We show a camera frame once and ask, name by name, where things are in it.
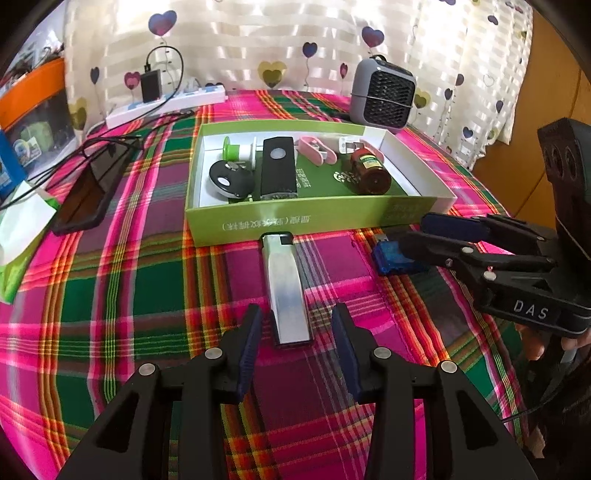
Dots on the black round disc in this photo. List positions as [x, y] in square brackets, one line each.
[231, 182]

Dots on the brown bottle red cap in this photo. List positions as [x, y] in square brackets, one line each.
[369, 177]

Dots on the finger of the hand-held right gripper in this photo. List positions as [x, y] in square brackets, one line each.
[434, 251]
[452, 226]

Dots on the orange lidded storage container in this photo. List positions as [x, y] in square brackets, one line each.
[32, 87]

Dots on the white power strip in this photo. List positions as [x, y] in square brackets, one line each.
[175, 104]

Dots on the green tissue pack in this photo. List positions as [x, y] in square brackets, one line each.
[18, 240]

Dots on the green and white cardboard box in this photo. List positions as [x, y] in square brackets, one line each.
[323, 221]

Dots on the pink green plaid tablecloth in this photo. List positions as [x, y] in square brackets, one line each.
[138, 286]

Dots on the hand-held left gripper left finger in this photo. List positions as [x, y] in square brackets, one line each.
[247, 355]

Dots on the black rectangular light device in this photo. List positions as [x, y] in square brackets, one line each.
[277, 177]

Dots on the pink plastic clip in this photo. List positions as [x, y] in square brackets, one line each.
[375, 147]
[318, 151]

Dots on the grey desktop fan heater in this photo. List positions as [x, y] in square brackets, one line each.
[383, 99]

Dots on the silver metal lighter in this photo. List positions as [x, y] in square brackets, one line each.
[286, 290]

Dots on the green and white spool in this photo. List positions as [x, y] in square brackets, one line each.
[229, 148]

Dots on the white heart print curtain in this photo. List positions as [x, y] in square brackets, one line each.
[254, 37]

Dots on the black smartphone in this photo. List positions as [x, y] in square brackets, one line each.
[90, 194]

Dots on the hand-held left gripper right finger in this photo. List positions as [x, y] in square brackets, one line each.
[346, 355]

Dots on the brown wooden panel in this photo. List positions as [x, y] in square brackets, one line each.
[554, 69]

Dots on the blue usb device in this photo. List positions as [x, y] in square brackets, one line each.
[390, 259]

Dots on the black power adapter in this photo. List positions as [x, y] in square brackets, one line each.
[151, 87]

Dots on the person's right hand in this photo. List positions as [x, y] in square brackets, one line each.
[531, 344]

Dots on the blue and white carton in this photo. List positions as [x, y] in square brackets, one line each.
[9, 166]

